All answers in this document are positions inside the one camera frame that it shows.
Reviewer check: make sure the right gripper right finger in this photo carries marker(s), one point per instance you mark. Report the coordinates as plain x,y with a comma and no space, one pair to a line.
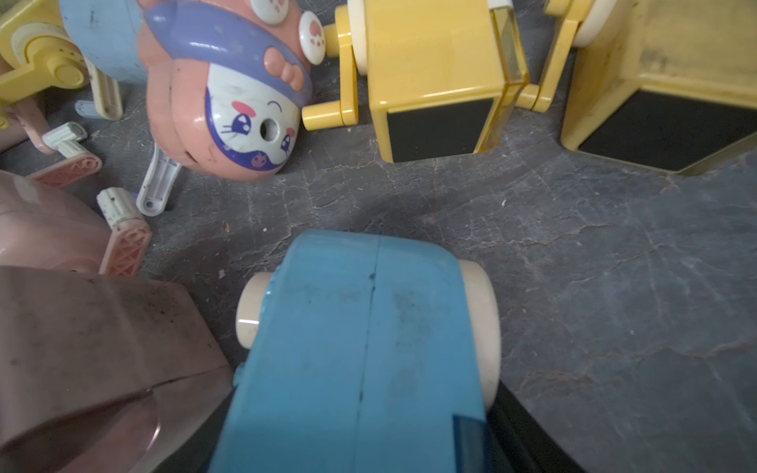
519,444

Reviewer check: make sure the yellow black pencil sharpener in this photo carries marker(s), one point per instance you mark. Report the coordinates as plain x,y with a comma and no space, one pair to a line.
661,84

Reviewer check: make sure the light blue pencil sharpener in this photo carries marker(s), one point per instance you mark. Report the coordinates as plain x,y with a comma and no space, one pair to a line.
365,354

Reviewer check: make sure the blue grey pencil sharpener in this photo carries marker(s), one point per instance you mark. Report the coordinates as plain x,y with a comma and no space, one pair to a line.
106,34

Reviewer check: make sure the pink red-drawer pencil sharpener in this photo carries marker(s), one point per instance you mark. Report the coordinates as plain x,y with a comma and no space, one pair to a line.
102,374

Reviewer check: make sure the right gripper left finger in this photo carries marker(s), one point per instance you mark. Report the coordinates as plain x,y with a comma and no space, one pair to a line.
195,455

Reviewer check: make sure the pink boxy pencil sharpener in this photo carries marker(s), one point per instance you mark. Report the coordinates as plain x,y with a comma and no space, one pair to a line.
27,121

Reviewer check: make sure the yellow crank pencil sharpener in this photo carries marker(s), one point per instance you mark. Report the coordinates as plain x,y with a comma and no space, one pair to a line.
39,52

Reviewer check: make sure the yellow white pencil sharpener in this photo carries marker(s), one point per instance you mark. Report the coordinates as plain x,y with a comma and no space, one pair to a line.
443,77

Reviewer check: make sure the peach round pencil sharpener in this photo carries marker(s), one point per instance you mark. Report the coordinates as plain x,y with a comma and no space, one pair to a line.
227,82

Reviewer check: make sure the pink clear-drawer pencil sharpener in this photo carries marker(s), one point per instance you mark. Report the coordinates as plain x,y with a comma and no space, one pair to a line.
48,228

